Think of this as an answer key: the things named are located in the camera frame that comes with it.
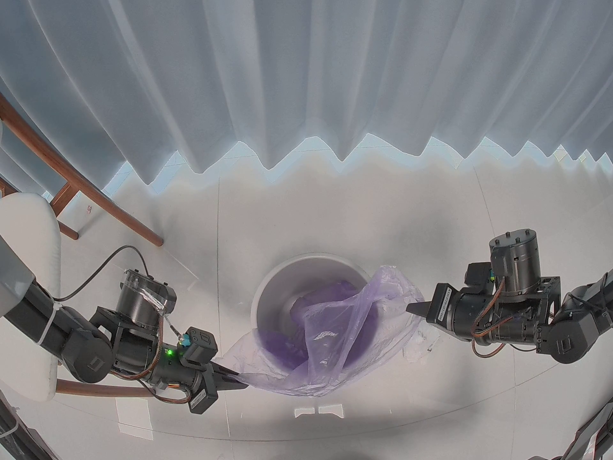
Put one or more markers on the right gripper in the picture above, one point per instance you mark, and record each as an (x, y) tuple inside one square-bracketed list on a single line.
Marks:
[(459, 314)]

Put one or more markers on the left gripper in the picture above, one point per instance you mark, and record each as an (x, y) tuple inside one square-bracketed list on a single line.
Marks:
[(177, 374)]

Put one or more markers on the purple plastic bag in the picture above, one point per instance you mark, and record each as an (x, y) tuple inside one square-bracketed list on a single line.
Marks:
[(335, 333)]

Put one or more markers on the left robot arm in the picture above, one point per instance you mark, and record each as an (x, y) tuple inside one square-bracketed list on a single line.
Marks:
[(81, 348)]

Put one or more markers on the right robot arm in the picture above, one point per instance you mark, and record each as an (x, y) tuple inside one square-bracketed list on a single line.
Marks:
[(570, 333)]

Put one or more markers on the white trash bin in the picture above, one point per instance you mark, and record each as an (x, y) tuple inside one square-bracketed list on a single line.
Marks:
[(287, 281)]

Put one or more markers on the wooden chair with white cushion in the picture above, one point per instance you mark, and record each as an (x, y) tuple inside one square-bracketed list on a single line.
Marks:
[(28, 237)]

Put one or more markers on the white curtain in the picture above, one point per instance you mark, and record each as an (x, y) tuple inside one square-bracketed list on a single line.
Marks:
[(306, 65)]

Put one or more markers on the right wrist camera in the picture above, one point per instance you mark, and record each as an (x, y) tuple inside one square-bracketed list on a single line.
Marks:
[(476, 276)]

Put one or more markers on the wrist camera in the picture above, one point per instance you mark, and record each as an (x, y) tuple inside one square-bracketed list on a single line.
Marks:
[(476, 276), (201, 344)]

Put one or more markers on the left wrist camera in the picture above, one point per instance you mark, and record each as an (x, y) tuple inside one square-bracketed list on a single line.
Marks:
[(201, 344)]

